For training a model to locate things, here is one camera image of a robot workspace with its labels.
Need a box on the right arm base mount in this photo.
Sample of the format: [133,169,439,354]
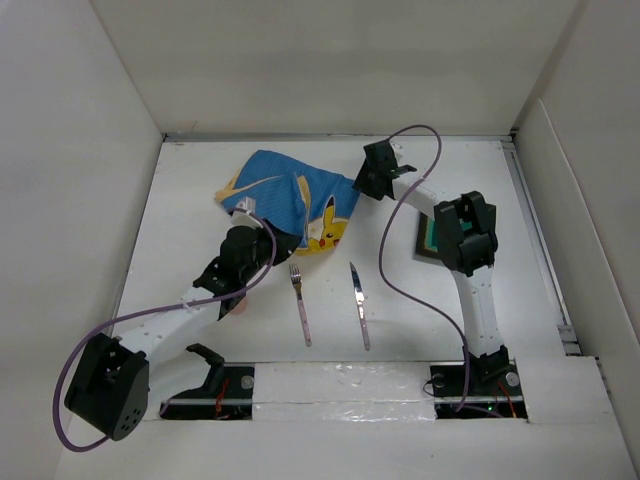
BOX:
[422,364,528,420]

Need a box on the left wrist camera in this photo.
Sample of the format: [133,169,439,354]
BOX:
[230,197,259,228]

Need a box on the pink plastic cup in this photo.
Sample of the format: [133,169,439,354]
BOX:
[231,296,248,315]

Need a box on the fork with pink handle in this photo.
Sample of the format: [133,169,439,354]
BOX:
[289,263,312,347]

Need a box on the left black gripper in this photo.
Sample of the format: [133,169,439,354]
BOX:
[240,219,300,284]

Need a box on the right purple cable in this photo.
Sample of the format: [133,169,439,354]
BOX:
[378,124,474,414]

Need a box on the blue Pikachu placemat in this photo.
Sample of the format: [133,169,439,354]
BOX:
[215,150,359,255]

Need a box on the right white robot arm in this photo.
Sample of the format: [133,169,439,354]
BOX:
[354,140,510,398]

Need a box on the knife with pink handle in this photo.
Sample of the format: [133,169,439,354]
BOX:
[349,262,371,351]

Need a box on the square green ceramic plate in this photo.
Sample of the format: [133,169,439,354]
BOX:
[414,213,440,261]

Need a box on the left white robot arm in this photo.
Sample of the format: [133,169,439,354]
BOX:
[55,221,303,441]

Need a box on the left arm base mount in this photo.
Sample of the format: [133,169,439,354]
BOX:
[159,364,255,421]

